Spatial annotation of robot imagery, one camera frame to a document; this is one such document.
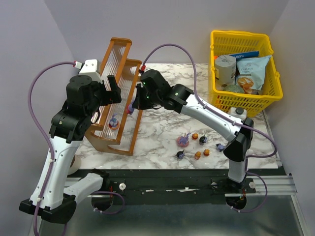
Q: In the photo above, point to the purple donkey toy lying down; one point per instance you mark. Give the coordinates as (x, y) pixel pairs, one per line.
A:
(220, 147)

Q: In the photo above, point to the black hat donkey toy front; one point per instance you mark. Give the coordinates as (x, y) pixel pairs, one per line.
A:
(180, 154)

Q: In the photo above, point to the purple donkey red base toy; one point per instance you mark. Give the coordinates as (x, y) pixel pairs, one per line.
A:
(130, 108)

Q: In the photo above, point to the black hat donkey toy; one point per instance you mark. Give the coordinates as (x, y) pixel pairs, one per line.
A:
(202, 140)
(180, 154)

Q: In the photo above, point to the orange bear toy back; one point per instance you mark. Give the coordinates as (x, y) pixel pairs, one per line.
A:
(194, 136)

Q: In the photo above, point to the orange bear toy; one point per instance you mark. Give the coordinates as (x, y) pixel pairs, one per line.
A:
(206, 152)
(197, 155)
(194, 136)

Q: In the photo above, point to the black hat donkey toy back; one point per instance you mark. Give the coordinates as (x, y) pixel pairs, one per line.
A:
(202, 140)

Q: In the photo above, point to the orange bear toy front left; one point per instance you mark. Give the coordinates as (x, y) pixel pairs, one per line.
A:
(197, 155)

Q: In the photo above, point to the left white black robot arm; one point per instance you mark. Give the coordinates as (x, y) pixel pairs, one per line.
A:
(51, 199)

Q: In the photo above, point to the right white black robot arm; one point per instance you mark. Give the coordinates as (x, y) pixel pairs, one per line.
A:
(237, 132)

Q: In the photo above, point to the orange bear toy front right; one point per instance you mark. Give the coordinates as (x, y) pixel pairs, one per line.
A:
(206, 152)

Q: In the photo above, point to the green round item in basket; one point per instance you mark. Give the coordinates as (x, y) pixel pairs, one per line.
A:
(234, 89)

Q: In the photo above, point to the brown topped white roll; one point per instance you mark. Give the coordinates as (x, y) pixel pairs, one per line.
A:
(75, 165)

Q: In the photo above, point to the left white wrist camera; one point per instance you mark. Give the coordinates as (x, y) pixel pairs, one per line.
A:
(89, 68)

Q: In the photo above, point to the grey cylindrical canister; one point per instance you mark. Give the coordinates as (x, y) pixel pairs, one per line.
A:
(225, 69)

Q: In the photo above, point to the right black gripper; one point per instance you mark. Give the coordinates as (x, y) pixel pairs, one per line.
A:
(139, 97)

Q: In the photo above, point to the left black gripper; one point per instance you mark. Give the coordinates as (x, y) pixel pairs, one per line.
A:
(111, 93)

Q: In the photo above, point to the yellow plastic basket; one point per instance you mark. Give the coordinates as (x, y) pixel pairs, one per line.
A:
(231, 42)

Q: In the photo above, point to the light blue chips bag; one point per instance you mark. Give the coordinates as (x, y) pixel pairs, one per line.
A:
(251, 73)

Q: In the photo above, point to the brown tiered acrylic shelf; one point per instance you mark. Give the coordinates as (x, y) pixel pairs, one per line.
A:
(122, 140)

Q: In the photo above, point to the white bottle grey cap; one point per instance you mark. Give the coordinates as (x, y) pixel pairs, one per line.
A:
(238, 112)

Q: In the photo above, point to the dark blue box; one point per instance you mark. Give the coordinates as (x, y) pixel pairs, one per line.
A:
(245, 55)

